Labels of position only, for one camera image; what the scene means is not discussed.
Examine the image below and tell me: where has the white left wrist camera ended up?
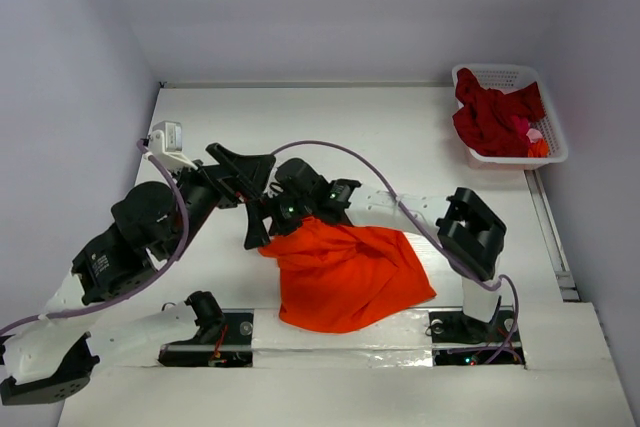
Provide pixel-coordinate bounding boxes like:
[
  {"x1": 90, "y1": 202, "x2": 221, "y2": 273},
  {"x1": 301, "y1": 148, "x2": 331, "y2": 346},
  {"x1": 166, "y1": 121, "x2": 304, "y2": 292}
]
[{"x1": 147, "y1": 121, "x2": 196, "y2": 172}]

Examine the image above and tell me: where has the orange t shirt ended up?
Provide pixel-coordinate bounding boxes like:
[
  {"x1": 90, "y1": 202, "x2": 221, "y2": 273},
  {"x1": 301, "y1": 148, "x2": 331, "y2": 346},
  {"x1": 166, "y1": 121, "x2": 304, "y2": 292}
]
[{"x1": 259, "y1": 218, "x2": 437, "y2": 334}]

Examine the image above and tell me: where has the pink cloth in basket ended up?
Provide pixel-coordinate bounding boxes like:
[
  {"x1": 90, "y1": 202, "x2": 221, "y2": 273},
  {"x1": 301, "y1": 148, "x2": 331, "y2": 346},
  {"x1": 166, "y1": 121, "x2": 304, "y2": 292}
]
[{"x1": 512, "y1": 116, "x2": 543, "y2": 145}]

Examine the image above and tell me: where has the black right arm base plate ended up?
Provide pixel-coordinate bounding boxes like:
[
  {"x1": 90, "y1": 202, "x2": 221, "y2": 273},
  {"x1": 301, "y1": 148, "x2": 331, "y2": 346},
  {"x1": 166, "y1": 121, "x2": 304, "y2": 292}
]
[{"x1": 425, "y1": 308, "x2": 525, "y2": 367}]

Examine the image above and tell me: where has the white plastic basket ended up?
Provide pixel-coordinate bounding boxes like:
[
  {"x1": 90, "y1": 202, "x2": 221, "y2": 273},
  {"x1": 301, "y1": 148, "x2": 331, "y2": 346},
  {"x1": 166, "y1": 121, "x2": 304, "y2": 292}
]
[{"x1": 452, "y1": 64, "x2": 568, "y2": 170}]

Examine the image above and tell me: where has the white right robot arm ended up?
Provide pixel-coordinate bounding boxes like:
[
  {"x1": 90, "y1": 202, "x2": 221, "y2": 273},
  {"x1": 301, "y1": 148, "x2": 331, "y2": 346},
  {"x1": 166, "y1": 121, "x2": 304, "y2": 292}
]
[{"x1": 258, "y1": 158, "x2": 506, "y2": 344}]

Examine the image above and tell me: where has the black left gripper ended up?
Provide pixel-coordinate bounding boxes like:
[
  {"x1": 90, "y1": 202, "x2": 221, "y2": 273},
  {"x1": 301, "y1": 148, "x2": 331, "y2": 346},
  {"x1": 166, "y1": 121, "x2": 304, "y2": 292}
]
[{"x1": 169, "y1": 142, "x2": 281, "y2": 259}]

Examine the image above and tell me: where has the metal rail right table edge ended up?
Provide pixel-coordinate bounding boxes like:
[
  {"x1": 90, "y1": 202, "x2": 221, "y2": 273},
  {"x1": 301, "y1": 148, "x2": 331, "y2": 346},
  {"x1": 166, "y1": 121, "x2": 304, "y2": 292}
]
[{"x1": 525, "y1": 170, "x2": 582, "y2": 303}]

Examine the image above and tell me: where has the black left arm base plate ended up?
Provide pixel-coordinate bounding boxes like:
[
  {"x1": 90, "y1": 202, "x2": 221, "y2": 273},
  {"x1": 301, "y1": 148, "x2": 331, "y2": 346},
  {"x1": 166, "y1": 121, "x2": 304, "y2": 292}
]
[{"x1": 158, "y1": 310, "x2": 254, "y2": 368}]

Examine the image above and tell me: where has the dark red t shirt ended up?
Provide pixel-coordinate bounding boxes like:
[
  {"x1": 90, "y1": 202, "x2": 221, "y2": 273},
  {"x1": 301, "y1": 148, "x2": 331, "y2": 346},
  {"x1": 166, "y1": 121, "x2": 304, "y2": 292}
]
[{"x1": 452, "y1": 68, "x2": 546, "y2": 158}]

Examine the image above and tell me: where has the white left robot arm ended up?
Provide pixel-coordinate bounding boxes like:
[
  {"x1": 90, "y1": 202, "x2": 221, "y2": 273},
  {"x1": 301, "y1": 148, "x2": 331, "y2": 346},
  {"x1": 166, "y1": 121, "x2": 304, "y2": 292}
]
[{"x1": 1, "y1": 138, "x2": 275, "y2": 406}]

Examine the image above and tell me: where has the small orange cloth in basket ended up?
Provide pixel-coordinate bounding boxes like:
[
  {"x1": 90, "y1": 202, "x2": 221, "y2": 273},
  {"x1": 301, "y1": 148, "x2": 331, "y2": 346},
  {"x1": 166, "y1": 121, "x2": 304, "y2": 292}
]
[{"x1": 528, "y1": 139, "x2": 550, "y2": 158}]

